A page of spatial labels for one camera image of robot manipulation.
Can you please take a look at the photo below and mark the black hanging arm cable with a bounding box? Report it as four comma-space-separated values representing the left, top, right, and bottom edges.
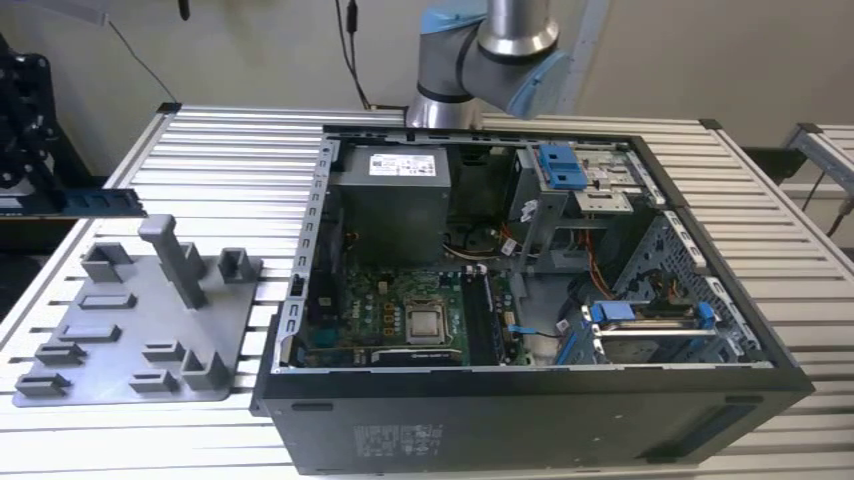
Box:
337, 0, 373, 109

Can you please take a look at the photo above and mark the grey metal drive cage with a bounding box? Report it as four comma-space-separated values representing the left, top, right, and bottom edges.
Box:
506, 144, 659, 274

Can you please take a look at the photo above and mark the black open PC case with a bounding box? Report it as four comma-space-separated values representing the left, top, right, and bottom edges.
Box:
249, 122, 816, 476

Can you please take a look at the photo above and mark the adjacent aluminium table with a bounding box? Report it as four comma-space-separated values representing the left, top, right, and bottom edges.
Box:
776, 122, 854, 201

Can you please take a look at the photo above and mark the dark blue RAM stick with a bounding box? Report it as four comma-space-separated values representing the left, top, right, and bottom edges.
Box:
0, 188, 145, 219

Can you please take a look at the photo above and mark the hard disk in blue carrier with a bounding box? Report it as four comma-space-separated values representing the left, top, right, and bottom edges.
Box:
583, 299, 722, 366

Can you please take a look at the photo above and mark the thin black wall wire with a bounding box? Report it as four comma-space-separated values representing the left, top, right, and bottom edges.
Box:
99, 14, 177, 105

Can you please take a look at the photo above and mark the black box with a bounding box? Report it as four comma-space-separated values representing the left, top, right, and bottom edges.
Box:
739, 146, 808, 186

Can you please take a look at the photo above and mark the yellow white power cable bundle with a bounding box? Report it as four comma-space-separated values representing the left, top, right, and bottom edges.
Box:
443, 224, 519, 261

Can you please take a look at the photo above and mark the black CPU socket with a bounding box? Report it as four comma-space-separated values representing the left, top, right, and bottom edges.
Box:
397, 297, 456, 347

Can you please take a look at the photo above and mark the grey plastic parts rack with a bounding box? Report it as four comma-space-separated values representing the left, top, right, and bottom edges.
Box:
10, 213, 268, 409

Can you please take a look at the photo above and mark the black graphics card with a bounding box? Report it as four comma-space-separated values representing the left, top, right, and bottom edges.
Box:
369, 347, 463, 369

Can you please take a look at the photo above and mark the grey power supply unit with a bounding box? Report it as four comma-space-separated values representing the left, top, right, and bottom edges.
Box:
331, 147, 452, 266

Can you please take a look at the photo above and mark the silver CPU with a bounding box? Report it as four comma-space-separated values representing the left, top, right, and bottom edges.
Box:
407, 308, 447, 337

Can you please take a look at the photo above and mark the green motherboard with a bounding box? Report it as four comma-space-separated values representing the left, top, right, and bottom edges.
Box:
292, 264, 535, 369

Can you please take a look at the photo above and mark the blue plastic drive latch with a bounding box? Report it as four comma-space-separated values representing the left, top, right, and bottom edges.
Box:
536, 143, 588, 191

